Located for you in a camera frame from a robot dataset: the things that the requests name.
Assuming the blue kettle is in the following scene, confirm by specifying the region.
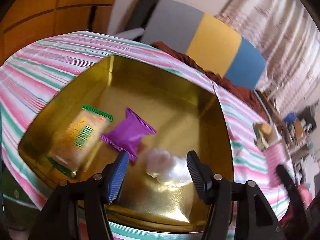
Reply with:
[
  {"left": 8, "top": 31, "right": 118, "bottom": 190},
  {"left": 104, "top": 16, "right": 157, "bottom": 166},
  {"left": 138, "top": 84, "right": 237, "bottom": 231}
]
[{"left": 283, "top": 111, "right": 298, "bottom": 124}]

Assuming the green yellow cracker packet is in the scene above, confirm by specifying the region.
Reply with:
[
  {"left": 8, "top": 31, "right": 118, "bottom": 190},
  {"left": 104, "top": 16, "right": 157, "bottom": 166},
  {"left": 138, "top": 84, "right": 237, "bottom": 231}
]
[{"left": 47, "top": 105, "right": 113, "bottom": 178}]

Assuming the small yellow sponge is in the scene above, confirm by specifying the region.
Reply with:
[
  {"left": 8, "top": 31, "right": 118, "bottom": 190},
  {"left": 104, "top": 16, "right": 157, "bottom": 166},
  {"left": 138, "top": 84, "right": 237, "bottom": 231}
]
[{"left": 254, "top": 122, "right": 272, "bottom": 135}]

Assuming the wooden side desk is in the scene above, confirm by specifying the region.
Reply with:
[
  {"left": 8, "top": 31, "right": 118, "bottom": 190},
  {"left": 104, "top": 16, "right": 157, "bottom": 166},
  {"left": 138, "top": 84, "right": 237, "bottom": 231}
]
[{"left": 253, "top": 90, "right": 307, "bottom": 155}]

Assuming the black bed post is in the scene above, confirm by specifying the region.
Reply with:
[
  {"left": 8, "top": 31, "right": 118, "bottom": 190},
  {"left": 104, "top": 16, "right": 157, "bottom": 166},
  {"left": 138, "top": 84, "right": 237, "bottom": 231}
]
[{"left": 124, "top": 0, "right": 160, "bottom": 40}]

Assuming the grey yellow blue headboard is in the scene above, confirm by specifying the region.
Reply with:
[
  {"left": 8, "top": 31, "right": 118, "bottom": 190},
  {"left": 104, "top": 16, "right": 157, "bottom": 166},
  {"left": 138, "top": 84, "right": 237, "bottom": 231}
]
[{"left": 141, "top": 0, "right": 266, "bottom": 89}]

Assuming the wooden wardrobe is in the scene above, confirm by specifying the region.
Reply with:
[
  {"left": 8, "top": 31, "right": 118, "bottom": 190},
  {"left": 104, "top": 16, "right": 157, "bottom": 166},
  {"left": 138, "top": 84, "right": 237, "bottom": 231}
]
[{"left": 1, "top": 0, "right": 115, "bottom": 62}]

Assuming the pink plastic item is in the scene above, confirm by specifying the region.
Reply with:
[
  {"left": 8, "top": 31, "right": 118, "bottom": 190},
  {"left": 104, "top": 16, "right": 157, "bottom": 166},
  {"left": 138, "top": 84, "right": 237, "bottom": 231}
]
[{"left": 264, "top": 142, "right": 287, "bottom": 187}]

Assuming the purple snack packet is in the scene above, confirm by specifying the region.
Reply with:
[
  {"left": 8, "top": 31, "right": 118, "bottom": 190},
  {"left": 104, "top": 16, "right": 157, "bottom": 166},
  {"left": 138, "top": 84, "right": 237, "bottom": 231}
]
[{"left": 100, "top": 107, "right": 157, "bottom": 163}]

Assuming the gold metal tin box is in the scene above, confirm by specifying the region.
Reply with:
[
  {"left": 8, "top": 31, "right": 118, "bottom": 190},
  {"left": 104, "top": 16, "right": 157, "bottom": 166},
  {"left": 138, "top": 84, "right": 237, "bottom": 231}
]
[{"left": 18, "top": 55, "right": 233, "bottom": 232}]

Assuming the striped pink green bedsheet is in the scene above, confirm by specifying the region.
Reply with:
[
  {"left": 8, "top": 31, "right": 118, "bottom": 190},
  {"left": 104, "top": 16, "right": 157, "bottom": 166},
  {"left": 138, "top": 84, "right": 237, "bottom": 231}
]
[{"left": 0, "top": 31, "right": 296, "bottom": 240}]

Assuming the white plastic bag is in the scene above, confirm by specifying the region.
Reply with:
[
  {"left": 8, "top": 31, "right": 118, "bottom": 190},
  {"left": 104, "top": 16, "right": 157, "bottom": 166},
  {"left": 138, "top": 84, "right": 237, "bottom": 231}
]
[{"left": 145, "top": 149, "right": 193, "bottom": 188}]

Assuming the pink patterned curtain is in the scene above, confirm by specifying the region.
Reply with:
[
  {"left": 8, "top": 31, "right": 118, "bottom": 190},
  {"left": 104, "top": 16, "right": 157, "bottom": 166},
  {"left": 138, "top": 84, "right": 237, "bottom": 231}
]
[{"left": 216, "top": 0, "right": 319, "bottom": 114}]

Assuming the green cracker packet on bed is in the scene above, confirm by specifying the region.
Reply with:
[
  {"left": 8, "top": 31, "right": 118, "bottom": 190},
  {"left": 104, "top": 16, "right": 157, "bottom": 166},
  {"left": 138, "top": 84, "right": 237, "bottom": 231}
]
[{"left": 253, "top": 123, "right": 269, "bottom": 152}]

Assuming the dark red blanket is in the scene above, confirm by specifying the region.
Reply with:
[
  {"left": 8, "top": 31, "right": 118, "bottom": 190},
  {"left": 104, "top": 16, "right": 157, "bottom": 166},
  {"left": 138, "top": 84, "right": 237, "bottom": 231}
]
[{"left": 151, "top": 41, "right": 268, "bottom": 122}]

